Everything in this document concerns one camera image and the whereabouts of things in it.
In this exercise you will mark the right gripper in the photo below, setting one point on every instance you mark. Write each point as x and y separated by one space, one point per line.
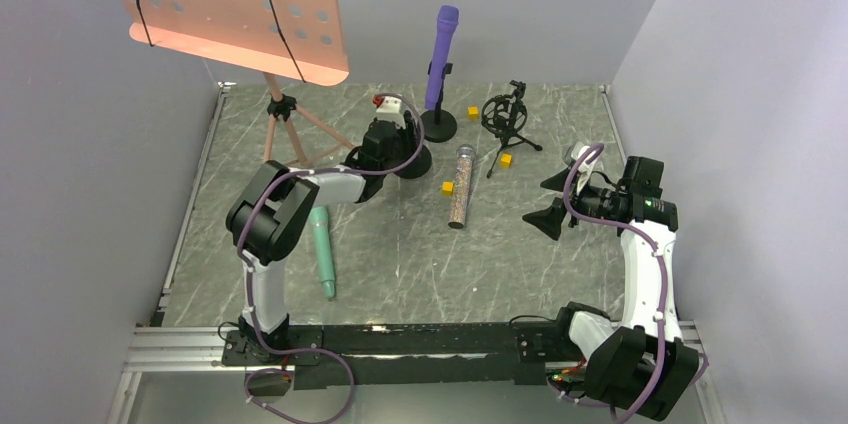
572 200

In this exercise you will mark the black round-base clamp stand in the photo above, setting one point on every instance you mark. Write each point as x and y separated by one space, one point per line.
439 125

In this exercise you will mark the black round-base clip stand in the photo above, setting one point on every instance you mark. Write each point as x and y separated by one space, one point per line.
418 167

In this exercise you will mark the purple microphone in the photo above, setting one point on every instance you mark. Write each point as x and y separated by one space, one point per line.
446 23

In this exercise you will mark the mint green microphone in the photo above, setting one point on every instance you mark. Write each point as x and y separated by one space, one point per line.
319 221

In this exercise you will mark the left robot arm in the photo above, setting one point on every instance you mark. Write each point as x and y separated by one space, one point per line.
268 219

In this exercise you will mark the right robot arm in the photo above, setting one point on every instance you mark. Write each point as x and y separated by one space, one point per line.
640 365

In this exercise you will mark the pink perforated music stand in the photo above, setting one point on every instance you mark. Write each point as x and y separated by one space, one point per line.
297 39

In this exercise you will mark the yellow cube middle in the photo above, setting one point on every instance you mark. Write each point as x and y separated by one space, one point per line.
506 160

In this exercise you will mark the glitter silver microphone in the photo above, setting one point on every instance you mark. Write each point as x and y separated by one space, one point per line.
462 186

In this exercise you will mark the yellow cube near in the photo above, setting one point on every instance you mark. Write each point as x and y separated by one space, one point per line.
448 188

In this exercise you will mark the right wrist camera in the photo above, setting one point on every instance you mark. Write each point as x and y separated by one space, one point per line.
581 159

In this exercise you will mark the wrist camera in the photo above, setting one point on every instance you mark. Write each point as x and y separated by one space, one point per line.
581 159
390 109

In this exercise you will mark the black shock mount tripod stand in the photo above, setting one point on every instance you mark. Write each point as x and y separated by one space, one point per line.
504 116

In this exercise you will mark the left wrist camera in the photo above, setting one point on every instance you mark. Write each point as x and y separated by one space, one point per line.
390 109

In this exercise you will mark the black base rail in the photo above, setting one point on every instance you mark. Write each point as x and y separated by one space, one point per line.
523 352

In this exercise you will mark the aluminium table frame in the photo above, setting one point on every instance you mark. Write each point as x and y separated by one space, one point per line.
158 349

